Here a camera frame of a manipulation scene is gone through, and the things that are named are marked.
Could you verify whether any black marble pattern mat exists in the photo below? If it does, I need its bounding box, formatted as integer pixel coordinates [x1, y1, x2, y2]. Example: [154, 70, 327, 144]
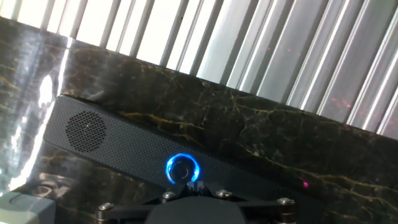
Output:
[0, 16, 398, 224]

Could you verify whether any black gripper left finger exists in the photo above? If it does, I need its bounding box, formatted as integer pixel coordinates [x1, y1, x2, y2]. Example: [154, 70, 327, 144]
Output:
[95, 181, 196, 224]

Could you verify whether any black soundbar speaker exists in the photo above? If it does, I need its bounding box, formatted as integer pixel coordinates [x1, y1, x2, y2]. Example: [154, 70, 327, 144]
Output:
[42, 95, 324, 224]

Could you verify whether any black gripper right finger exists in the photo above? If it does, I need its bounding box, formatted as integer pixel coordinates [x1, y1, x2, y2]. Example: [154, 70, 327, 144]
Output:
[195, 181, 296, 224]

